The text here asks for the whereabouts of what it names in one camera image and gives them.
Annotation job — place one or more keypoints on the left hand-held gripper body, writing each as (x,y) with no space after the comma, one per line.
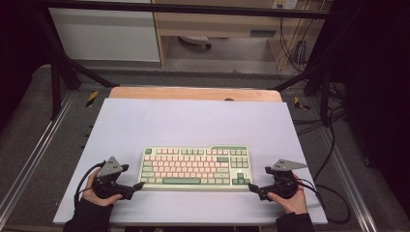
(111,167)

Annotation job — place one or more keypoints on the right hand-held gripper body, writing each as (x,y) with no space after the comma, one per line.
(283,185)

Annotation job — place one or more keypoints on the cream pink green keyboard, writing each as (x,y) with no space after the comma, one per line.
(193,167)

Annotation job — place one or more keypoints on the person's right hand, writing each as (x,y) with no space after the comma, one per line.
(295,204)

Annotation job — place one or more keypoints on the person's left hand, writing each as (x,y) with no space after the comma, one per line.
(93,199)

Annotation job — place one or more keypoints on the white board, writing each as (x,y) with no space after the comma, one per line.
(193,125)

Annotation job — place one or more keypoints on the wooden table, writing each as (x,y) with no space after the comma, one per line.
(193,94)

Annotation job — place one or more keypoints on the white cabinet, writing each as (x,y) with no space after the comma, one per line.
(103,35)

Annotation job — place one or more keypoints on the dark curtain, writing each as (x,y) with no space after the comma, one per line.
(16,48)
(377,80)

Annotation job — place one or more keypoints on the office chair base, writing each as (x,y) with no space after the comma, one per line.
(195,40)

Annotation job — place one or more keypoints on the light wooden desk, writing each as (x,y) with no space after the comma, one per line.
(219,24)

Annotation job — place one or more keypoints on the white power strip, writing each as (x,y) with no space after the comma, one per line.
(285,4)

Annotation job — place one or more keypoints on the aluminium rail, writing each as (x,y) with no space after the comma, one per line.
(348,180)
(35,154)

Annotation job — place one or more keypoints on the black metal frame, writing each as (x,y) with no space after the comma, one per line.
(193,8)

